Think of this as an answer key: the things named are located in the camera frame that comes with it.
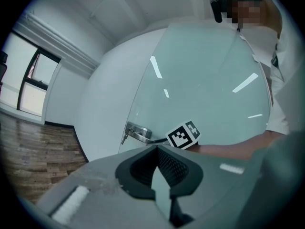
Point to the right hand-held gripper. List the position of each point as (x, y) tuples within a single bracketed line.
[(182, 136)]

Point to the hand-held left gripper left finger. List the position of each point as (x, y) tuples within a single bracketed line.
[(100, 180)]

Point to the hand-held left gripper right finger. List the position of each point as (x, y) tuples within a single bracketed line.
[(219, 175)]

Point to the frosted glass door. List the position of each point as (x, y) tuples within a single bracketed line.
[(202, 80)]

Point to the person's right forearm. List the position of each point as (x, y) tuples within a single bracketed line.
[(226, 150)]

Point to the person's white shirt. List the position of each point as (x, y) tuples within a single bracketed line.
[(274, 56)]

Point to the dark framed window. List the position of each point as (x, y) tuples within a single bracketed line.
[(40, 68)]

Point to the black mesh office chair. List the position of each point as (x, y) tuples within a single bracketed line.
[(3, 65)]

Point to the black head-mounted camera rig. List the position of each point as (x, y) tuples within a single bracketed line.
[(218, 6)]

